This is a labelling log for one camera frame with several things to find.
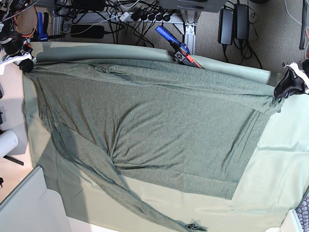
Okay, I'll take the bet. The blue bar clamp left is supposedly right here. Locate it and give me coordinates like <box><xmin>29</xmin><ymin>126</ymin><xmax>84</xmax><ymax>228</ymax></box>
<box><xmin>30</xmin><ymin>12</ymin><xmax>65</xmax><ymax>42</ymax></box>

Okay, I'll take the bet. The blue bar clamp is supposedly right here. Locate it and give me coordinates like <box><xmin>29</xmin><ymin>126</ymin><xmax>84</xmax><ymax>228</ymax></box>
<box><xmin>155</xmin><ymin>26</ymin><xmax>202</xmax><ymax>69</ymax></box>
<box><xmin>30</xmin><ymin>12</ymin><xmax>65</xmax><ymax>42</ymax></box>

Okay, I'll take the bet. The black power adapter pair right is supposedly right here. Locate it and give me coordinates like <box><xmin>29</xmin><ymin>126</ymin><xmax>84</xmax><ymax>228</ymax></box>
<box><xmin>234</xmin><ymin>4</ymin><xmax>250</xmax><ymax>40</ymax></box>

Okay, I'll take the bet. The blue bar clamp centre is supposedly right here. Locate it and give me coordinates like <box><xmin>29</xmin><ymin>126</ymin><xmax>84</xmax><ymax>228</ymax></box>
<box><xmin>155</xmin><ymin>26</ymin><xmax>202</xmax><ymax>69</ymax></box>

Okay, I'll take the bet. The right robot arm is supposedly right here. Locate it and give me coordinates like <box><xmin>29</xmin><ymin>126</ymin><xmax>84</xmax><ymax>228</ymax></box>
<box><xmin>0</xmin><ymin>0</ymin><xmax>36</xmax><ymax>75</ymax></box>

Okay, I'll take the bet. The black power adapter pair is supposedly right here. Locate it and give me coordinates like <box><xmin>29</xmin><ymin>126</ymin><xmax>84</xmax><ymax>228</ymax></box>
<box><xmin>218</xmin><ymin>8</ymin><xmax>234</xmax><ymax>45</ymax></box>
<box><xmin>234</xmin><ymin>4</ymin><xmax>250</xmax><ymax>40</ymax></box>

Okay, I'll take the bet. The black power brick left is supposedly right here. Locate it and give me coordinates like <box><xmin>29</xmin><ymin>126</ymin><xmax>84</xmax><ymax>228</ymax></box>
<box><xmin>70</xmin><ymin>25</ymin><xmax>105</xmax><ymax>39</ymax></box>

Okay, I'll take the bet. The patterned grey basket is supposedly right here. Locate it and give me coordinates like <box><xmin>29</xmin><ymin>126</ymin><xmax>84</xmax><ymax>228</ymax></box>
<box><xmin>295</xmin><ymin>190</ymin><xmax>309</xmax><ymax>232</ymax></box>

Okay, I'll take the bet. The white cylinder roll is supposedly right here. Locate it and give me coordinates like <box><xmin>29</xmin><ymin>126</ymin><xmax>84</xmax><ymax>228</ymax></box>
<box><xmin>0</xmin><ymin>130</ymin><xmax>19</xmax><ymax>158</ymax></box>

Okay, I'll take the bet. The green long-sleeve T-shirt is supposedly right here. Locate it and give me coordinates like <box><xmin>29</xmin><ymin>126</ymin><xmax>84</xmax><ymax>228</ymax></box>
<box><xmin>24</xmin><ymin>58</ymin><xmax>284</xmax><ymax>232</ymax></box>

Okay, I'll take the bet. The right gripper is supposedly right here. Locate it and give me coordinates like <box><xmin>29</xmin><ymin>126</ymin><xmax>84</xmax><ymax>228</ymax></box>
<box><xmin>4</xmin><ymin>41</ymin><xmax>34</xmax><ymax>73</ymax></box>

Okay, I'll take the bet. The light green bin left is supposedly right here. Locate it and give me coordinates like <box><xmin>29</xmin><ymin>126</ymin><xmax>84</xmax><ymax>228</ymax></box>
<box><xmin>0</xmin><ymin>167</ymin><xmax>71</xmax><ymax>232</ymax></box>

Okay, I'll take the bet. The light green table cloth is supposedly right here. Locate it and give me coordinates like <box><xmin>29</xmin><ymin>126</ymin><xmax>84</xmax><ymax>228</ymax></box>
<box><xmin>23</xmin><ymin>42</ymin><xmax>309</xmax><ymax>232</ymax></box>

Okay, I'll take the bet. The black power adapter pair left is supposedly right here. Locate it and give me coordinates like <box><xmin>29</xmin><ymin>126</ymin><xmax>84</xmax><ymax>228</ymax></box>
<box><xmin>218</xmin><ymin>8</ymin><xmax>234</xmax><ymax>45</ymax></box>

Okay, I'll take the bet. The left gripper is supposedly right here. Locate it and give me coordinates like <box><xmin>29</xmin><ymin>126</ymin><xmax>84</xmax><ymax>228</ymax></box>
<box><xmin>274</xmin><ymin>62</ymin><xmax>309</xmax><ymax>98</ymax></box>

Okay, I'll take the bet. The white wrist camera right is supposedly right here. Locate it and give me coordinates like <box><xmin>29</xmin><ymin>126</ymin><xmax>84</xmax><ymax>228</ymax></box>
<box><xmin>0</xmin><ymin>53</ymin><xmax>32</xmax><ymax>75</ymax></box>

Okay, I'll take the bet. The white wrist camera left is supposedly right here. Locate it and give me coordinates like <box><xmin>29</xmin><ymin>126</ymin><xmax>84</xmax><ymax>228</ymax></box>
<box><xmin>283</xmin><ymin>62</ymin><xmax>309</xmax><ymax>82</ymax></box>

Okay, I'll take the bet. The black power strip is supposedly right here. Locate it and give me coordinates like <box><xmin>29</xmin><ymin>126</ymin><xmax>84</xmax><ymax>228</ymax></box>
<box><xmin>111</xmin><ymin>10</ymin><xmax>183</xmax><ymax>24</ymax></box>

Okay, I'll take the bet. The aluminium frame leg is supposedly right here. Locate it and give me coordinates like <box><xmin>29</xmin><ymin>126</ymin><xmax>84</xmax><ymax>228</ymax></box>
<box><xmin>181</xmin><ymin>10</ymin><xmax>201</xmax><ymax>55</ymax></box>

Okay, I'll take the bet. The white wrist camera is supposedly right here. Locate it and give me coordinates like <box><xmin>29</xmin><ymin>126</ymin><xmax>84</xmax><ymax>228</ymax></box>
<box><xmin>0</xmin><ymin>53</ymin><xmax>32</xmax><ymax>75</ymax></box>
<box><xmin>283</xmin><ymin>62</ymin><xmax>309</xmax><ymax>82</ymax></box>

